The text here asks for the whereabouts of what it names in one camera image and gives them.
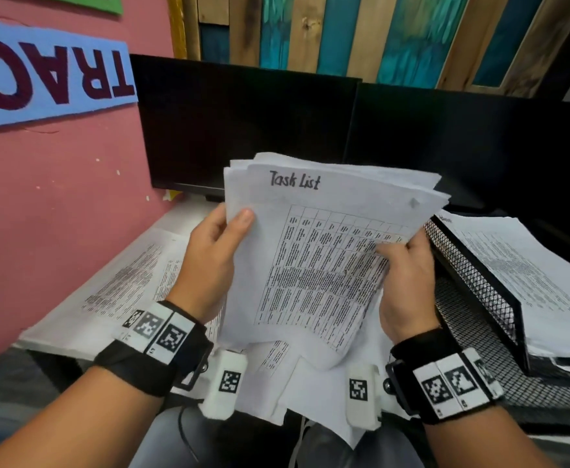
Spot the person's left hand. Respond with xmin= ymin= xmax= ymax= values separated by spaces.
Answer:
xmin=165 ymin=203 xmax=256 ymax=325

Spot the black camera cable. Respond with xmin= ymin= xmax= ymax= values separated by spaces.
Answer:
xmin=176 ymin=406 xmax=201 ymax=463

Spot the black wrist strap with markers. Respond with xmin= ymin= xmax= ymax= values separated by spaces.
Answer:
xmin=384 ymin=328 xmax=505 ymax=426
xmin=93 ymin=300 xmax=215 ymax=398

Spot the person's right hand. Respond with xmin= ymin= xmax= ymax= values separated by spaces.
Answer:
xmin=375 ymin=227 xmax=442 ymax=346

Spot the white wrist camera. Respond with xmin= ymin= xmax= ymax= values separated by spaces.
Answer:
xmin=198 ymin=349 xmax=248 ymax=421
xmin=345 ymin=363 xmax=382 ymax=431

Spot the white drawstring cord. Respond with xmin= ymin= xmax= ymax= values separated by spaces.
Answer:
xmin=287 ymin=416 xmax=313 ymax=468

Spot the person's left forearm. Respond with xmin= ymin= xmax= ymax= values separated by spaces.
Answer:
xmin=0 ymin=365 xmax=164 ymax=468

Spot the black computer monitor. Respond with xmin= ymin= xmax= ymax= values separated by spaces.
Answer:
xmin=130 ymin=54 xmax=362 ymax=200
xmin=343 ymin=82 xmax=570 ymax=229

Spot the black mesh paper tray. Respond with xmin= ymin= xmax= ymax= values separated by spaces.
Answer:
xmin=423 ymin=209 xmax=570 ymax=424

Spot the white desk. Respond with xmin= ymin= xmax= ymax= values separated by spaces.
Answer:
xmin=11 ymin=197 xmax=570 ymax=452

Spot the pile of printed papers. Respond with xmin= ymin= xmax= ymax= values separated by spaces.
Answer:
xmin=14 ymin=227 xmax=398 ymax=449

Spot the green wall sign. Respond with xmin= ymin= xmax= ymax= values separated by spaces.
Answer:
xmin=36 ymin=0 xmax=124 ymax=16

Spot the blue sign with maroon letters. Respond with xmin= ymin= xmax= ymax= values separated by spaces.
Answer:
xmin=0 ymin=19 xmax=139 ymax=131

